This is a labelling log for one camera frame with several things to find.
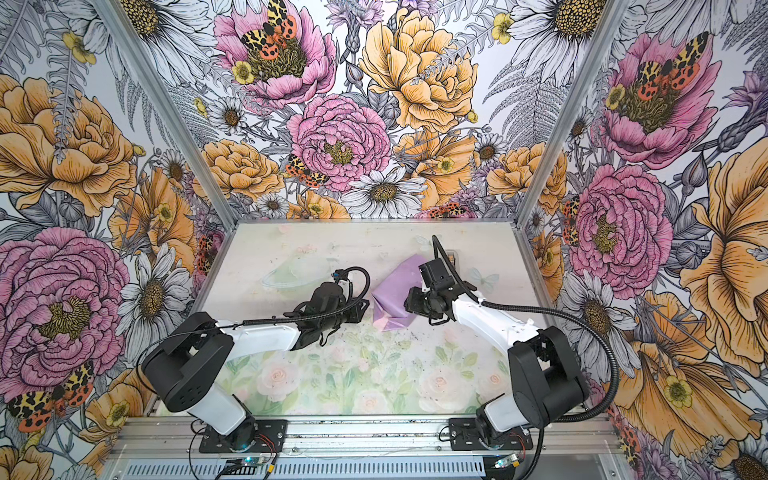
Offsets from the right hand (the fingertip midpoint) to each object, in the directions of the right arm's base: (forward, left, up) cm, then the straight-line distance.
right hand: (412, 313), depth 87 cm
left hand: (+3, +13, -2) cm, 14 cm away
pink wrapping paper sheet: (+7, +6, -1) cm, 9 cm away
